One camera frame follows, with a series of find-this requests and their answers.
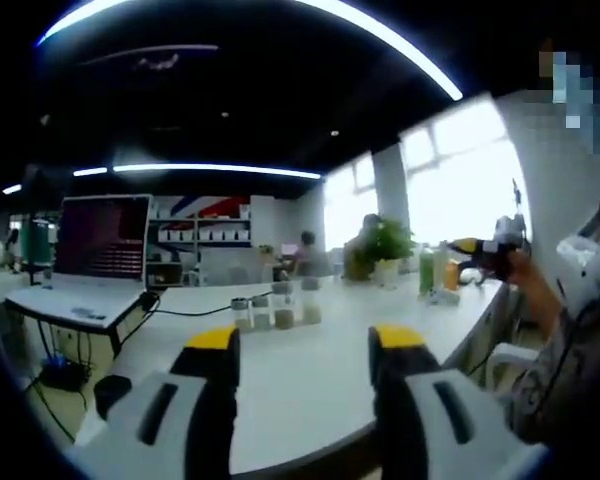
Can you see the black power strip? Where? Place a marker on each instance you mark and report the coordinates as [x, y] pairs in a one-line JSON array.
[[62, 374]]

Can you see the black round stool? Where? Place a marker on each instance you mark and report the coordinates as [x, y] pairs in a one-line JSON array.
[[112, 392]]

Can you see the straight ceiling light strip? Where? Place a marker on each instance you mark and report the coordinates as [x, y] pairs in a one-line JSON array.
[[215, 170]]

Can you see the person's right hand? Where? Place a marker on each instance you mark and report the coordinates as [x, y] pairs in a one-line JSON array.
[[521, 265]]

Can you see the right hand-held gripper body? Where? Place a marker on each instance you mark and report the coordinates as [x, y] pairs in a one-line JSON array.
[[502, 245]]

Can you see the person's patterned clothing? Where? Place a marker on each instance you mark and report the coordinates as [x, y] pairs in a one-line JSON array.
[[570, 380]]

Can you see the long curved ceiling light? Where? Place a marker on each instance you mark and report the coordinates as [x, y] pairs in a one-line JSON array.
[[405, 45]]

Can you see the small white object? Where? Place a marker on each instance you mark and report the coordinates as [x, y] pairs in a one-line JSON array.
[[442, 296]]

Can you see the orange drink bottle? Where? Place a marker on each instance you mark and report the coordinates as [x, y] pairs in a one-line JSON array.
[[453, 275]]

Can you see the white laptop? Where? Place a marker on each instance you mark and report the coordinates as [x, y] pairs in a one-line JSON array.
[[100, 250]]

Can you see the short glass seasoning bottle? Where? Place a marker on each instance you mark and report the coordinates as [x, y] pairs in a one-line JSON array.
[[261, 314], [242, 315]]

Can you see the white chair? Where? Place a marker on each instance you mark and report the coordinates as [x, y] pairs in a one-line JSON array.
[[517, 360]]

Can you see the potted green plant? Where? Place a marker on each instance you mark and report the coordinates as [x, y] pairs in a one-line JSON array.
[[387, 245]]

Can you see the white storage shelf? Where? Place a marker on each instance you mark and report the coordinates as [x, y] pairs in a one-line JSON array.
[[200, 235]]

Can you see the green water container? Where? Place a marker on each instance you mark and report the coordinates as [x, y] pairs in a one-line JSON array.
[[38, 247]]

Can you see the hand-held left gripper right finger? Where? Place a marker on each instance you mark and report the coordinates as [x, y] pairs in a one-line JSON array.
[[430, 430]]

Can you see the green drink bottle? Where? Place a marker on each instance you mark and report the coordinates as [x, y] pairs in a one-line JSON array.
[[426, 272]]

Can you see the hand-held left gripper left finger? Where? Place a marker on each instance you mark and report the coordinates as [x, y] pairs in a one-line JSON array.
[[180, 430]]

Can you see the pale drink bottle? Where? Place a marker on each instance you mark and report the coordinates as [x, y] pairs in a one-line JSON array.
[[440, 265]]

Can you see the white chest device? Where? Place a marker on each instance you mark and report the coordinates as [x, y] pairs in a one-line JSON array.
[[587, 260]]

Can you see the tall glass seasoning bottle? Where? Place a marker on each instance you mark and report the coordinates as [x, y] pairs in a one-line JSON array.
[[283, 310], [311, 302]]

